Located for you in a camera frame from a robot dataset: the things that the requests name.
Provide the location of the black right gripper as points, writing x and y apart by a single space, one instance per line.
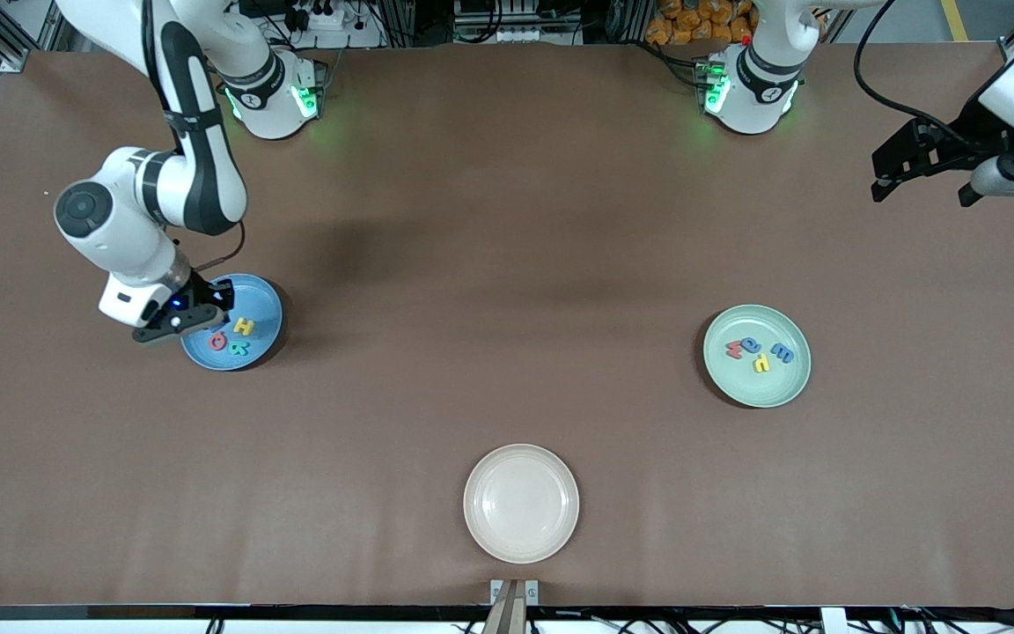
201 293

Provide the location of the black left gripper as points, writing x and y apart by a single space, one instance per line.
970 130

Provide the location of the red foam letter G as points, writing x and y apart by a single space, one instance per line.
214 343

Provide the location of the teal foam letter b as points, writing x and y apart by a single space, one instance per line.
239 349

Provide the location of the blue uppercase foam letter E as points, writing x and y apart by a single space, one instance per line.
782 354

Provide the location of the blue lowercase foam letter e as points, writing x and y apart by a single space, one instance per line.
751 344

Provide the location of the yellow lowercase foam letter h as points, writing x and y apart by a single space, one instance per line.
762 362

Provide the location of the red foam letter w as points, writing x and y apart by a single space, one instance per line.
735 350

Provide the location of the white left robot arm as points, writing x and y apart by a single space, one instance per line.
758 97

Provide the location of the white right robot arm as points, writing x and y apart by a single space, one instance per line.
120 229

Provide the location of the blue plate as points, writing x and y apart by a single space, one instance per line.
260 304

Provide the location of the green plate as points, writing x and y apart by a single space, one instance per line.
758 387

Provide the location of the beige plate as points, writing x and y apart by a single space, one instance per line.
520 504

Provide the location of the bag of orange items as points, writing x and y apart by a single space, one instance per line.
692 22

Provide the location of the white power strip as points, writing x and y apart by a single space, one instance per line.
525 35
326 19

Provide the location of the beige mounting bar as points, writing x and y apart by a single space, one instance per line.
507 616

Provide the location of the metal clamp bracket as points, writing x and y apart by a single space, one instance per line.
496 588

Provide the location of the small white bracket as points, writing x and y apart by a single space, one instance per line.
833 621

